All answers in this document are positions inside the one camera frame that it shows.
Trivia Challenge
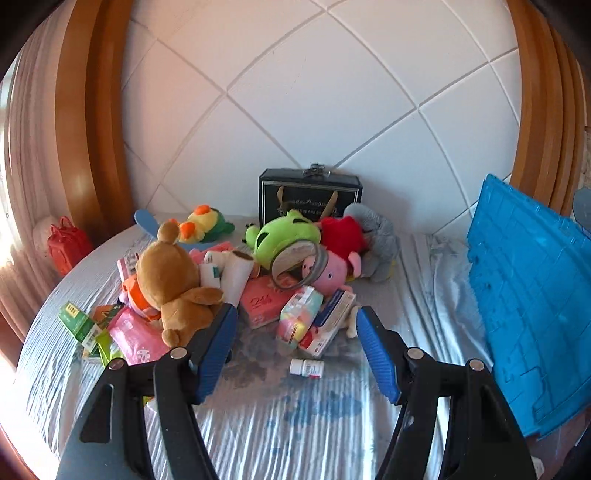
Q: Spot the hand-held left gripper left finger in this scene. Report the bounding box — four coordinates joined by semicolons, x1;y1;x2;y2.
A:
55;302;239;480

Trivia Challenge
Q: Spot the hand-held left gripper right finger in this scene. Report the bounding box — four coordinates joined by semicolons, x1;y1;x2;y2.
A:
356;305;539;480

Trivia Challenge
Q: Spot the blue plastic crate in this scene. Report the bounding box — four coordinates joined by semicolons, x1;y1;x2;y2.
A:
466;173;591;439

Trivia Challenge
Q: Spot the grey cloth covered desktop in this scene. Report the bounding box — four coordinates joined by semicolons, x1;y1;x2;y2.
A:
11;212;541;480

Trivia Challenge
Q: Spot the white blue medicine box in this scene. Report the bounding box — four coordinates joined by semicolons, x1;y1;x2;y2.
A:
298;288;357;359

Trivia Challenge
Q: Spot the small pink tissue pack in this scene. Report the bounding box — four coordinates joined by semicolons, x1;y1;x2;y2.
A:
239;276;296;329

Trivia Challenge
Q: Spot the white pill bottle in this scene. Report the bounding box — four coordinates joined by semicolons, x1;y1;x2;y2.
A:
289;359;325;380

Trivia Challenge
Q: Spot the white teal small box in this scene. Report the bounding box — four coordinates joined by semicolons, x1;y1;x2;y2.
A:
200;261;225;291

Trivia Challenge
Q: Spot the white cup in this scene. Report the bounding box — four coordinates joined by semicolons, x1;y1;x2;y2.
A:
221;251;257;308

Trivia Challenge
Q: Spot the pink wipes packet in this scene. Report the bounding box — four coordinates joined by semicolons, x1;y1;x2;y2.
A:
108;307;172;366

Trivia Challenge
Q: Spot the pastel tissue packet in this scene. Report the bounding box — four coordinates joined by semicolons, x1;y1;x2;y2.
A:
277;286;324;345

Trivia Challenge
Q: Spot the brown bear plush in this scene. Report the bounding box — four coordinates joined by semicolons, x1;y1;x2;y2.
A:
122;220;227;349

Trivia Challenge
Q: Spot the pink pig plush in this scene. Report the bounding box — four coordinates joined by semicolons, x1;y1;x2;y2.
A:
302;251;364;296

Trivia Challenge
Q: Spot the green snack packet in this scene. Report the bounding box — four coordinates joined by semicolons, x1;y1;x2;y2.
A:
93;329;124;364

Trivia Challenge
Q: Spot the grey elephant plush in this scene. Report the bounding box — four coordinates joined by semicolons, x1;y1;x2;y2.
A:
344;203;402;283

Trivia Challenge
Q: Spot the grey tape roll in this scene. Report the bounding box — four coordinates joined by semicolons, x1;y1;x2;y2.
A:
270;240;329;292

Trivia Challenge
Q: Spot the red heart plush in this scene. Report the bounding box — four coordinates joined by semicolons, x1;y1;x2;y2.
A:
320;216;369;260

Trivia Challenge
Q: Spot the yellow green duck plush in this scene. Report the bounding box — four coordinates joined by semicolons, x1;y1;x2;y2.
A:
178;205;235;244

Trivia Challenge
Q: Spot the green frog plush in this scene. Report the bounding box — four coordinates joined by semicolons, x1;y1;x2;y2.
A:
245;210;322;272

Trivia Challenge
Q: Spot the green medicine box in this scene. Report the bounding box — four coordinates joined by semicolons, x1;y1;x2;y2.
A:
58;301;103;347

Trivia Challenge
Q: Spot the light blue plastic paddle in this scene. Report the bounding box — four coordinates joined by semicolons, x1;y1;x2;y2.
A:
134;210;218;254

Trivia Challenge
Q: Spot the black gift box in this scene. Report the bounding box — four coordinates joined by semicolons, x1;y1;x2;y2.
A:
257;162;363;223

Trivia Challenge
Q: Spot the red bag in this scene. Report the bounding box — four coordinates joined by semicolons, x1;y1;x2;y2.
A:
46;216;95;278

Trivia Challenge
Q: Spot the pink curtain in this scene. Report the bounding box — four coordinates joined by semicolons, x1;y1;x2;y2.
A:
0;23;70;324

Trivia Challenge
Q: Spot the wooden wall trim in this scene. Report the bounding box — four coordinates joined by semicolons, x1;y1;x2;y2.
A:
54;0;136;243
505;0;588;217

